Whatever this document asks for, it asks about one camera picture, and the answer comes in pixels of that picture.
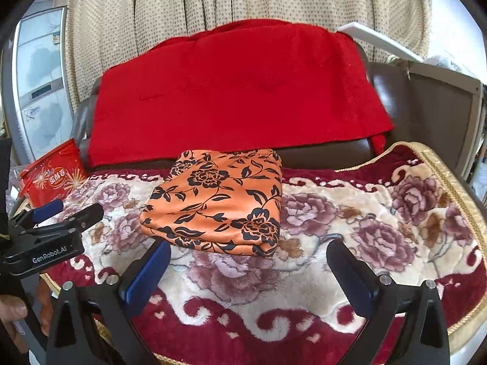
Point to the beige dotted curtain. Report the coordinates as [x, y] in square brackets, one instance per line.
[103, 33]

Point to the floral plush bed blanket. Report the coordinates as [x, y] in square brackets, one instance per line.
[405, 213]

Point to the orange floral blouse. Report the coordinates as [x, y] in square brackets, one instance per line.
[225, 203]

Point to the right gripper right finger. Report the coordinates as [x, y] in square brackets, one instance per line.
[423, 338]

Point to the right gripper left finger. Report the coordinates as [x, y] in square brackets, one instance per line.
[93, 324]

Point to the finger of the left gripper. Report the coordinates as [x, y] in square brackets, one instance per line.
[76, 223]
[40, 214]

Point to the white refrigerator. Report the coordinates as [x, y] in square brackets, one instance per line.
[35, 95]

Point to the person left hand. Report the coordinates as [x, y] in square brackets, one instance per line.
[12, 309]

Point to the white grey side furniture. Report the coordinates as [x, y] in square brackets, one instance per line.
[432, 105]

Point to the red blanket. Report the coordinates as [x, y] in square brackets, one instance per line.
[251, 84]

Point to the red snack box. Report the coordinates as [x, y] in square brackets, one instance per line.
[54, 176]

